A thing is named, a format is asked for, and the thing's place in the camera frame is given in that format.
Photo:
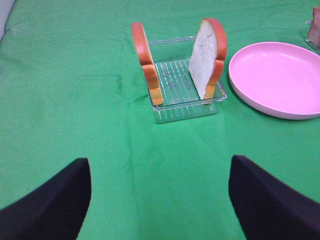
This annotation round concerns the bread slice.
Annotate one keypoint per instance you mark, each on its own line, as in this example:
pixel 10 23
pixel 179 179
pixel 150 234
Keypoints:
pixel 147 64
pixel 207 61

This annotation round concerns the bacon strip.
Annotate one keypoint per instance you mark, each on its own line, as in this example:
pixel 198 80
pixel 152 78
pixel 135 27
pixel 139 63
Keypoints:
pixel 314 30

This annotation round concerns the clear plastic bread tray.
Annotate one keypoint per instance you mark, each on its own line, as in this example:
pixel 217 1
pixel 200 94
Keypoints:
pixel 180 97

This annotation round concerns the pink round plate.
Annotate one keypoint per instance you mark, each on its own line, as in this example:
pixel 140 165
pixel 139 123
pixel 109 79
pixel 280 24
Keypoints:
pixel 278 79

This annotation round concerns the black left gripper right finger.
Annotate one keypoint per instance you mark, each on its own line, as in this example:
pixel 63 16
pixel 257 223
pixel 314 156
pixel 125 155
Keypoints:
pixel 268 209

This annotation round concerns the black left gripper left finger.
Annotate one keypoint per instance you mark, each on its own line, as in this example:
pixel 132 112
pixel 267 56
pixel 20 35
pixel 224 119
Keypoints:
pixel 55 210

